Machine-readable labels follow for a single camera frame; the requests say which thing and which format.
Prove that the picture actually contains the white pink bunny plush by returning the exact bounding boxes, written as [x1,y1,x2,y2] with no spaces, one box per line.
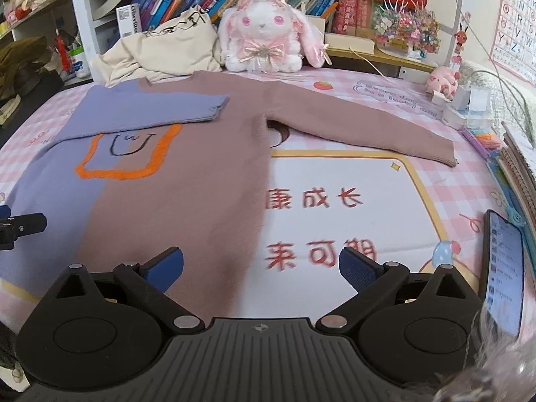
[218,0,330,74]

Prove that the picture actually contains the stack of notebooks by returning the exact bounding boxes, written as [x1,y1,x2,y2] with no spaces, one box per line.
[460,121,536,277]

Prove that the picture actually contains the purple and mauve sweater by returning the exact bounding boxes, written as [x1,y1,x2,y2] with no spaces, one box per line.
[1,72,456,328]

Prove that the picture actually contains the smartphone with lit screen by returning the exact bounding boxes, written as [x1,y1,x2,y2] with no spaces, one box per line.
[479,210,524,338]

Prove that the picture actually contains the colourful sparkly ornament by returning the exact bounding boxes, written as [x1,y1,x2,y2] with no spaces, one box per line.
[371,0,441,60]

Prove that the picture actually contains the pink checkered cartoon table mat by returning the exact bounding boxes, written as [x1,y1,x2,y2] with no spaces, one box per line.
[1,70,504,320]

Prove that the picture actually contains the red tassel ornament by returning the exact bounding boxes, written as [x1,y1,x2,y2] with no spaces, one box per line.
[55,28,72,74]

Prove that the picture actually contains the cream cloth tote bag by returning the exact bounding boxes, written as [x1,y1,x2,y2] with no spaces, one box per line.
[90,5,222,87]

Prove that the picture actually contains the olive green garment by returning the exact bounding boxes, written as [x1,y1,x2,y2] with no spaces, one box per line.
[0,37,51,98]

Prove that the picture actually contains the white box with barcode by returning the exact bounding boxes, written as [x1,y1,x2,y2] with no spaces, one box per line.
[115,3,143,38]

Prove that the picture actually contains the small pink pig figure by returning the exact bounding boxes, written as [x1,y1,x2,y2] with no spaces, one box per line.
[425,66,461,100]

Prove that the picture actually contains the white bookshelf frame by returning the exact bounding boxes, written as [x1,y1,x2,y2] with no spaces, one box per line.
[0,0,466,85]

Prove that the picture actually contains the white wristband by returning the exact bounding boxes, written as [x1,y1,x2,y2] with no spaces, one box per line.
[0,95,21,126]

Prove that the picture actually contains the alphabet wall poster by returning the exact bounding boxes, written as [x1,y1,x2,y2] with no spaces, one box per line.
[490,0,536,86]

